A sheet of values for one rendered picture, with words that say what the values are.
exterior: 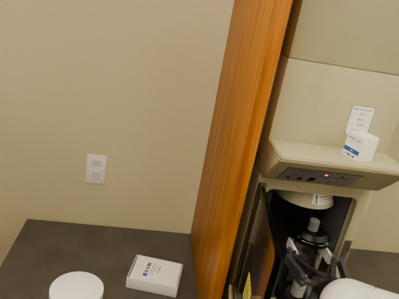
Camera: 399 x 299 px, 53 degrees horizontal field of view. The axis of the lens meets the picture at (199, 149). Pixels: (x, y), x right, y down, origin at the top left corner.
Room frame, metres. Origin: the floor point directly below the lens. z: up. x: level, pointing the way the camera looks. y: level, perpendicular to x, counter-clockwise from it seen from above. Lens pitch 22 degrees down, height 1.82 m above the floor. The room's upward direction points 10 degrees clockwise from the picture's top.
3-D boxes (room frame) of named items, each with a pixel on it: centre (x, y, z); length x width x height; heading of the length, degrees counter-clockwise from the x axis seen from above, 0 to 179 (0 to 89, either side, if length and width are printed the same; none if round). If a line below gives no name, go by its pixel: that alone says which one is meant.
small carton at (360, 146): (0.93, -0.38, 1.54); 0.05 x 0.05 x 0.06; 28
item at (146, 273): (1.04, 0.07, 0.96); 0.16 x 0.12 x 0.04; 87
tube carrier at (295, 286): (0.96, -0.34, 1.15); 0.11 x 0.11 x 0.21
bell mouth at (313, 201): (1.08, -0.33, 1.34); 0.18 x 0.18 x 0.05
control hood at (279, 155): (0.92, -0.33, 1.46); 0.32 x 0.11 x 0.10; 99
